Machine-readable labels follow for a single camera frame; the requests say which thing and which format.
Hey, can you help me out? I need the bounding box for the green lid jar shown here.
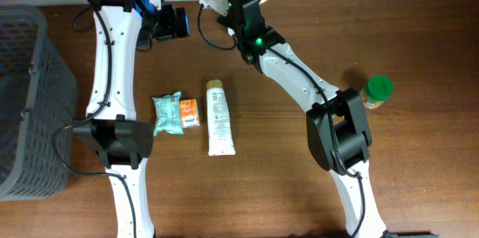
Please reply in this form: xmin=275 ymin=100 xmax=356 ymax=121
xmin=360 ymin=76 xmax=394 ymax=109

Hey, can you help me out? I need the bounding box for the grey plastic basket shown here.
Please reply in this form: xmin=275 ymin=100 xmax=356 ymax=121
xmin=1 ymin=4 xmax=79 ymax=201

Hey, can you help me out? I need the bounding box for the white cream tube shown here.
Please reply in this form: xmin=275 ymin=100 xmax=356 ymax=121
xmin=207 ymin=79 xmax=236 ymax=156

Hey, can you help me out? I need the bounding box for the orange tissue pack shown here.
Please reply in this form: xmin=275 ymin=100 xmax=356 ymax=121
xmin=179 ymin=99 xmax=200 ymax=129

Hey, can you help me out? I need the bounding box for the teal snack packet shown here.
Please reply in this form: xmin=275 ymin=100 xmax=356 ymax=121
xmin=152 ymin=91 xmax=183 ymax=136

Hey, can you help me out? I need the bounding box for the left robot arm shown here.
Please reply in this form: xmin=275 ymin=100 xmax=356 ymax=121
xmin=73 ymin=0 xmax=189 ymax=237

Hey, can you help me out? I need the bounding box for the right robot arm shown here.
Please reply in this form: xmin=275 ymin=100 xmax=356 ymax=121
xmin=218 ymin=0 xmax=391 ymax=238

